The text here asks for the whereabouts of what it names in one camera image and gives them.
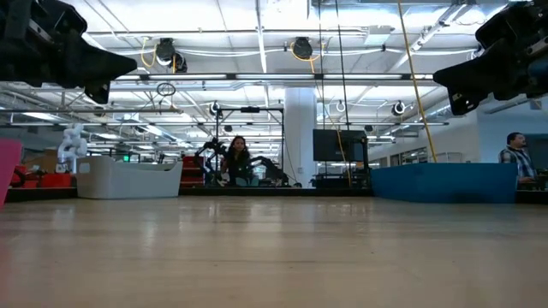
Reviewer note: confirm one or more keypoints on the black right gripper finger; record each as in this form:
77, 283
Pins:
471, 77

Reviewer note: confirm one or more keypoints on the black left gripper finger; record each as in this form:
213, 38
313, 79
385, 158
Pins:
98, 64

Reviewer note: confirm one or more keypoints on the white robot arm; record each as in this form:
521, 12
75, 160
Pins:
73, 145

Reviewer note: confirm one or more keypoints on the black background robot arm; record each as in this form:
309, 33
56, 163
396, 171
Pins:
267, 162
212, 145

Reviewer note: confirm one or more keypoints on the person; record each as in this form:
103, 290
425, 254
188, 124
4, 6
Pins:
518, 158
237, 162

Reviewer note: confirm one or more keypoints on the blue plastic bin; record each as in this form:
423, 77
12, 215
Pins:
445, 181

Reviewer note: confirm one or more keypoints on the brown cardboard box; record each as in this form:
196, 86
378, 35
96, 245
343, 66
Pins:
48, 161

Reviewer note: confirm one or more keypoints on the light grey plastic bin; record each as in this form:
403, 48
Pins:
128, 179

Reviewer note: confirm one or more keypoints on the red crate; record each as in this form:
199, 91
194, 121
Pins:
55, 180

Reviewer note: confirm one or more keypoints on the red tool cabinet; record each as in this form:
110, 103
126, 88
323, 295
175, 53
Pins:
188, 171

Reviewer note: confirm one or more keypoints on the black monitor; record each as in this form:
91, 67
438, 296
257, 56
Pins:
334, 145

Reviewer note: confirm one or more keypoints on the long ceiling light bar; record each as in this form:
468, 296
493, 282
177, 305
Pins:
274, 77

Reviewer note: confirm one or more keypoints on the white building column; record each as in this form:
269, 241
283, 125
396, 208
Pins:
299, 128

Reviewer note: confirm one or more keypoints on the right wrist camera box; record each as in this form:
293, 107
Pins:
505, 25

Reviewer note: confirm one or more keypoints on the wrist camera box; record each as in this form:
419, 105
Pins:
64, 17
505, 25

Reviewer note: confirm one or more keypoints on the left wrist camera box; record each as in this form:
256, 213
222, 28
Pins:
64, 17

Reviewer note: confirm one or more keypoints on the black robot station frame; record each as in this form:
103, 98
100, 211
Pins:
250, 109

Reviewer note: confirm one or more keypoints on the black aluminium table frame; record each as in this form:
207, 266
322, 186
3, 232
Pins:
278, 192

